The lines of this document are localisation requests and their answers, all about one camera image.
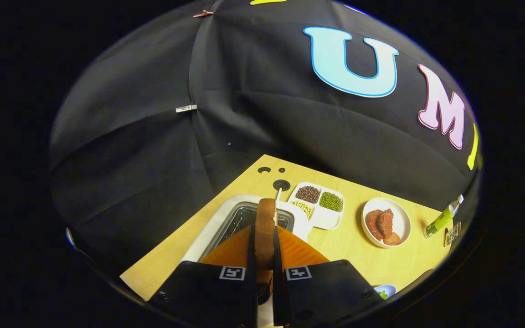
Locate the brown cooked meat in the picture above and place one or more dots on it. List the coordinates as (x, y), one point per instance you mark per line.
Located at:
(379, 223)

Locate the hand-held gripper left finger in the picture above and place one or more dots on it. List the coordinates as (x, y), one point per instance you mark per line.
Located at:
(252, 282)

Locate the pile of dark red beans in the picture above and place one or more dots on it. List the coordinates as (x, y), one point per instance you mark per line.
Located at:
(308, 194)

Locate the pile of pale yellow beans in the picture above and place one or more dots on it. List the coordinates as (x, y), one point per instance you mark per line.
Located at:
(303, 208)

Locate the green label plastic bottle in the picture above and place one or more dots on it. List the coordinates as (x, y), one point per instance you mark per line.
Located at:
(442, 219)

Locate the pink clothes clip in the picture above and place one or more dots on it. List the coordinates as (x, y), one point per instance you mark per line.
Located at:
(203, 13)

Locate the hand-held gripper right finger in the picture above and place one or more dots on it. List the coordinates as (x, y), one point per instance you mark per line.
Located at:
(278, 282)

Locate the black backdrop cloth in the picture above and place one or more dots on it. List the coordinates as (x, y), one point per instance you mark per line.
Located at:
(153, 159)

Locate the toasted bread slice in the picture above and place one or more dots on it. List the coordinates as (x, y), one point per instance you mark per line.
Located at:
(265, 232)

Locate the white divided tray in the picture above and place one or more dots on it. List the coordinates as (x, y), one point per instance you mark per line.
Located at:
(326, 219)

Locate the white round plate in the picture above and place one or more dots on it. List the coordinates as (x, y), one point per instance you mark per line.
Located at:
(401, 218)

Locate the orange carrot slice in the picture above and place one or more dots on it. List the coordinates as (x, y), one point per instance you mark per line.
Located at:
(393, 239)

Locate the white toaster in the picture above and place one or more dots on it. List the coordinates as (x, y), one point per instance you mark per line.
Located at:
(212, 228)

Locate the pile of green beans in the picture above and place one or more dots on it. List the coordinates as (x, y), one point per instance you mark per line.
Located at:
(330, 202)

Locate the green lettuce leaf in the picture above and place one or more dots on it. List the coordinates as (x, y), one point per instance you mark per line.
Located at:
(383, 294)

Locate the silver metal clip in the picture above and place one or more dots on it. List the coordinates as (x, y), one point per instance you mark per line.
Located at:
(186, 108)

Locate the blue round plate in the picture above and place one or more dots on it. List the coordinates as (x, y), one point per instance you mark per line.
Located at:
(390, 288)

